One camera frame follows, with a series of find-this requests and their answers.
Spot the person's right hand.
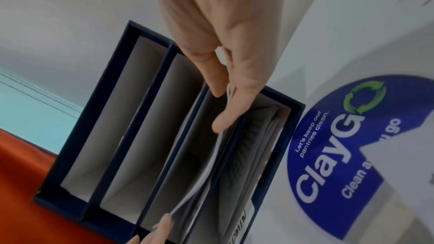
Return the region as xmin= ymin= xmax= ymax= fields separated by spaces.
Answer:
xmin=151 ymin=0 xmax=296 ymax=134

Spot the person's left hand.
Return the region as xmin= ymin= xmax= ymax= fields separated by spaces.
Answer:
xmin=127 ymin=213 xmax=177 ymax=244

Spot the white printed paper sheet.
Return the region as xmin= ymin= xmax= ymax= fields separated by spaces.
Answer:
xmin=151 ymin=82 xmax=238 ymax=231
xmin=216 ymin=104 xmax=282 ymax=238
xmin=176 ymin=178 xmax=218 ymax=242

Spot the dark blue paper tray organizer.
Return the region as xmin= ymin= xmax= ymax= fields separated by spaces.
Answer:
xmin=33 ymin=19 xmax=306 ymax=244

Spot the red curtain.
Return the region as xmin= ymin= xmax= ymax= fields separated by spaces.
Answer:
xmin=0 ymin=127 xmax=137 ymax=244

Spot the window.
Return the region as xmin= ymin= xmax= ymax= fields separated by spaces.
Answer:
xmin=0 ymin=67 xmax=82 ymax=155

